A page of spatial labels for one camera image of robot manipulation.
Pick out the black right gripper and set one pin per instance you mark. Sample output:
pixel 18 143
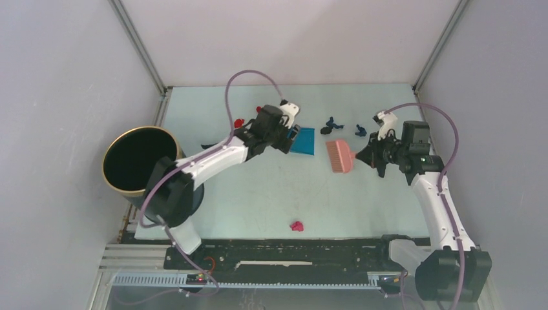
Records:
pixel 369 155

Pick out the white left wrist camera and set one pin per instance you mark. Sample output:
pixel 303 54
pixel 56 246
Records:
pixel 289 112

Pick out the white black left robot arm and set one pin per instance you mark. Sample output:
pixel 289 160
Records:
pixel 172 194

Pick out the black paper strip left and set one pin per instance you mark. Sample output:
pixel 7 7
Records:
pixel 207 146

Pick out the pink hand brush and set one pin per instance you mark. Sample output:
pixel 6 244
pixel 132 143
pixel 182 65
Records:
pixel 340 155

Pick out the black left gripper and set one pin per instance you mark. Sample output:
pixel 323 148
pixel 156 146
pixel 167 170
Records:
pixel 284 144

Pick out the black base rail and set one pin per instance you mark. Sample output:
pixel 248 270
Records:
pixel 288 261

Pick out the long black paper scrap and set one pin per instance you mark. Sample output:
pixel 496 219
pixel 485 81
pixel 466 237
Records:
pixel 381 170

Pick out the aluminium frame rail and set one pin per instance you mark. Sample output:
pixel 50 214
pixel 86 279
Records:
pixel 141 264

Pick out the dark navy paper scrap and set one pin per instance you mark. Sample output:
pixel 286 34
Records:
pixel 330 125

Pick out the black gold-rimmed bin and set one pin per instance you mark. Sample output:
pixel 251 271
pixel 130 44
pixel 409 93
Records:
pixel 130 159

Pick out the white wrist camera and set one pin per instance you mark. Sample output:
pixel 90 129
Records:
pixel 386 121
pixel 289 112

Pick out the blue plastic dustpan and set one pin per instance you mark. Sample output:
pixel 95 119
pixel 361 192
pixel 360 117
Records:
pixel 304 142

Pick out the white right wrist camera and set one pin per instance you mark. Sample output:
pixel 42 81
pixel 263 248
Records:
pixel 386 121

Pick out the red paper scrap left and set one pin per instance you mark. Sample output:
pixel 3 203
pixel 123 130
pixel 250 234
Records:
pixel 238 123

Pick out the small blue paper scrap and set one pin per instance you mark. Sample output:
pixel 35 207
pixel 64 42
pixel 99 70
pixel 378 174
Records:
pixel 360 131

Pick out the pink paper scrap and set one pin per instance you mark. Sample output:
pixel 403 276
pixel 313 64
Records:
pixel 297 226

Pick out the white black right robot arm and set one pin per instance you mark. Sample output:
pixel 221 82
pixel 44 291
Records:
pixel 436 214

